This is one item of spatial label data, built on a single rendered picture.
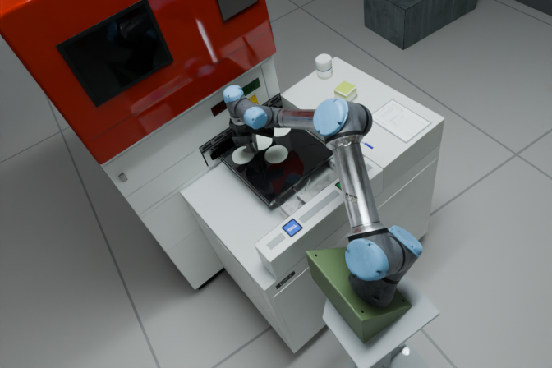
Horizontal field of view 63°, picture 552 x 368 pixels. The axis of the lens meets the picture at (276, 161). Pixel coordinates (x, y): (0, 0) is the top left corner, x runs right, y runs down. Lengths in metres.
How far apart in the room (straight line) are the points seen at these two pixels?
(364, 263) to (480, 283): 1.40
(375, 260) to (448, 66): 2.60
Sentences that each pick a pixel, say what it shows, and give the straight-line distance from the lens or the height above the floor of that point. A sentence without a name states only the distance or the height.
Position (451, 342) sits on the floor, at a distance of 2.46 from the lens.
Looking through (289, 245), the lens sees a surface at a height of 0.96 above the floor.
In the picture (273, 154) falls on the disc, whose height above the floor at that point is 0.90.
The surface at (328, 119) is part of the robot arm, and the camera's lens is 1.32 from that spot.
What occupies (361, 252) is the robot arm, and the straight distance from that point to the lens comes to 1.27.
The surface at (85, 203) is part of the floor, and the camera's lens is 3.42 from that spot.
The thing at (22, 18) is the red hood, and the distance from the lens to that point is 1.40.
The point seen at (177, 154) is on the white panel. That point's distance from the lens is 1.89.
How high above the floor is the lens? 2.32
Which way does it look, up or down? 49 degrees down
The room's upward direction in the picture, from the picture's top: 16 degrees counter-clockwise
